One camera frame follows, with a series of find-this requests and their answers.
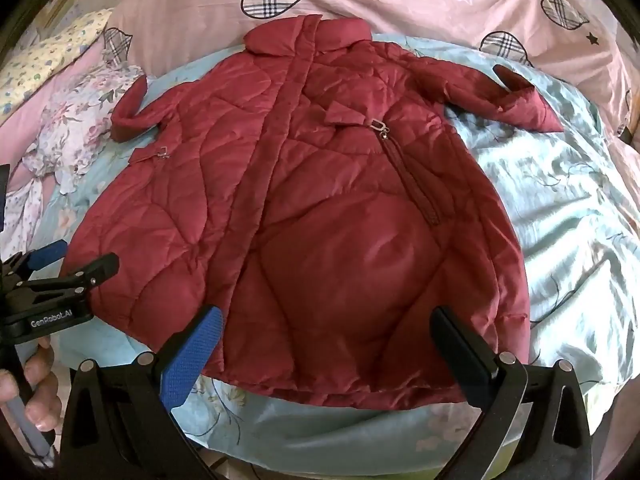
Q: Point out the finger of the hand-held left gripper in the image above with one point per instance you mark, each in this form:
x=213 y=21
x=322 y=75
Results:
x=47 y=255
x=85 y=271

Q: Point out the dark red quilted coat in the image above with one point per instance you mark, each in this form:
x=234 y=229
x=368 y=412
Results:
x=310 y=220

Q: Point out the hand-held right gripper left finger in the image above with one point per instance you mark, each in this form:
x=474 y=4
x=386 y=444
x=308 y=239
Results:
x=192 y=355

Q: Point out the person's left hand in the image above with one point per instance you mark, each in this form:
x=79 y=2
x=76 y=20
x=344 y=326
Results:
x=42 y=385

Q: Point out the light blue floral bed sheet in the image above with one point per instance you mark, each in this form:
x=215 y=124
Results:
x=550 y=210

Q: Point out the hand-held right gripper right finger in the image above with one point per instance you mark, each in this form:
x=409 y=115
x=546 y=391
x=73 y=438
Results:
x=462 y=355

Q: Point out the yellow floral pillow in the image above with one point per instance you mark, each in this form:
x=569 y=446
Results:
x=45 y=55

